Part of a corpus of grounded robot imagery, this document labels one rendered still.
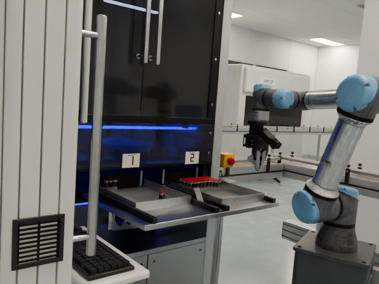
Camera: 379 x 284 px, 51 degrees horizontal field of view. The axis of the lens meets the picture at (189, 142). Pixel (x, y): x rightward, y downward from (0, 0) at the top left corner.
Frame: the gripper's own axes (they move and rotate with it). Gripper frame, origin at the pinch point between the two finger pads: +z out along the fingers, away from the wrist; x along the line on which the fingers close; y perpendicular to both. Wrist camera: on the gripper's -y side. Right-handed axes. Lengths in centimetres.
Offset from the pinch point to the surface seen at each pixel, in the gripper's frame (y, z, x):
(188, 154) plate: 35.6, -0.8, 9.9
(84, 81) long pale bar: 29, -31, 67
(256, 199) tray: 0.4, 13.5, -0.6
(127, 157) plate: 36, -1, 43
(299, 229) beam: 33, 50, -86
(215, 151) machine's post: 35.7, -1.9, -7.9
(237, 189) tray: 16.0, 13.0, -5.4
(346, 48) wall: 417, -184, -797
